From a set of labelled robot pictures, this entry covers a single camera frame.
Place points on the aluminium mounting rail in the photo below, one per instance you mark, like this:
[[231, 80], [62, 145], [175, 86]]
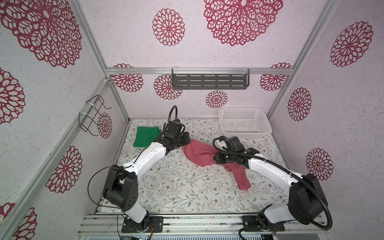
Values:
[[186, 224]]

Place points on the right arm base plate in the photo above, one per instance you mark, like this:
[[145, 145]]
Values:
[[252, 223]]

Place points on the white plastic basket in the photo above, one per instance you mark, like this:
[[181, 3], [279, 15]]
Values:
[[248, 123]]

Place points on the pink tank top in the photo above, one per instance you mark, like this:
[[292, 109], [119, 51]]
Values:
[[203, 155]]

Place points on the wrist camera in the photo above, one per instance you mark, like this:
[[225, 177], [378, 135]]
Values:
[[175, 128], [233, 144]]

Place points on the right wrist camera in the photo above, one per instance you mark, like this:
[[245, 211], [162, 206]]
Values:
[[233, 144]]

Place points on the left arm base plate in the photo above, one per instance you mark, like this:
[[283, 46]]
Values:
[[148, 225]]

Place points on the green tank top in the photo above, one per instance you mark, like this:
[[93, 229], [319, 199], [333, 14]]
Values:
[[145, 136]]

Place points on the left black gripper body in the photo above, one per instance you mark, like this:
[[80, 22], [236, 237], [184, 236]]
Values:
[[183, 140]]

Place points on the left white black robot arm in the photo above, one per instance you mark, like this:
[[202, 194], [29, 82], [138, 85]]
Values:
[[122, 184]]

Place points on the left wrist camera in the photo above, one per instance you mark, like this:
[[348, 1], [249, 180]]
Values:
[[175, 128]]

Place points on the grey slotted wall shelf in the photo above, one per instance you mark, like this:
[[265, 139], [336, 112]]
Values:
[[210, 81]]

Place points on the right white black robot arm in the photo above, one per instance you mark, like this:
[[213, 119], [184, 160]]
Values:
[[306, 203]]

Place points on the black wire wall rack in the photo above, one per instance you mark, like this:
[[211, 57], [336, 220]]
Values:
[[96, 121]]

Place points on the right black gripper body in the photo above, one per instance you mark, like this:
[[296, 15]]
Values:
[[223, 158]]

